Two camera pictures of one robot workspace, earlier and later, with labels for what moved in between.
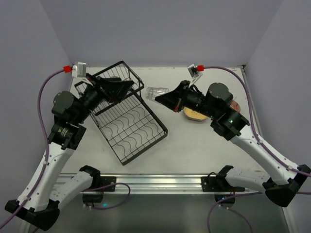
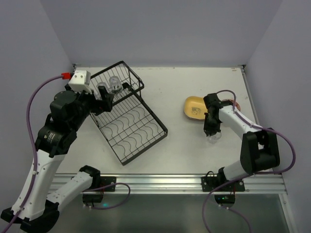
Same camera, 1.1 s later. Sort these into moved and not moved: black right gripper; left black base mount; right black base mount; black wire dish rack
Moved: black right gripper
Not moved: black wire dish rack; left black base mount; right black base mount
